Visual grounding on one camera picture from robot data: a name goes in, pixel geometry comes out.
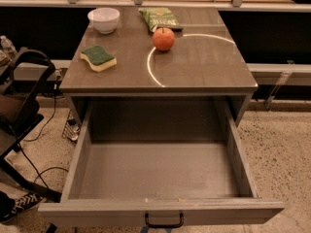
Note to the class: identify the open grey top drawer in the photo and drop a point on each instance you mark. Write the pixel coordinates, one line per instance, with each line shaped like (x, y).
(161, 157)

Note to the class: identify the grey wooden cabinet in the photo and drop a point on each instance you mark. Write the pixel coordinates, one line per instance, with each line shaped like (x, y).
(203, 61)

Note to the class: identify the red apple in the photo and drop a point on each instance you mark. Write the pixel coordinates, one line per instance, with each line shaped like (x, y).
(163, 39)

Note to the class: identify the green yellow sponge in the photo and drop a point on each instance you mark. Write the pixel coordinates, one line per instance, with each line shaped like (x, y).
(98, 59)

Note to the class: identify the green chip bag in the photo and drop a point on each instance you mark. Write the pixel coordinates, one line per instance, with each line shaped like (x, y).
(159, 17)

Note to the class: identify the white ceramic bowl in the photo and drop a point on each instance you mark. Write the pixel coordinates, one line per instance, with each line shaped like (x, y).
(104, 20)

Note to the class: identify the black metal stand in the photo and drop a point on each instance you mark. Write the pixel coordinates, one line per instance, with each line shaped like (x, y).
(19, 115)

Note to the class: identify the clear plastic bottle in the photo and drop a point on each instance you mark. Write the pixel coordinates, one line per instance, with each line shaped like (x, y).
(8, 47)

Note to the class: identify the black white sneaker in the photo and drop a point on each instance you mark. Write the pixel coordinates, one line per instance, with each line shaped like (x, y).
(9, 207)

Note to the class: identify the wire mesh basket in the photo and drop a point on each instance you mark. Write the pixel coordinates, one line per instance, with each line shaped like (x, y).
(71, 130)

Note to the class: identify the black drawer handle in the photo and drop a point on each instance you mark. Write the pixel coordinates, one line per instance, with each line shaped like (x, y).
(164, 221)

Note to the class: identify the grey metal rail bracket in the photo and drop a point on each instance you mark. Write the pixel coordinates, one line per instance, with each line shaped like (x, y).
(285, 74)

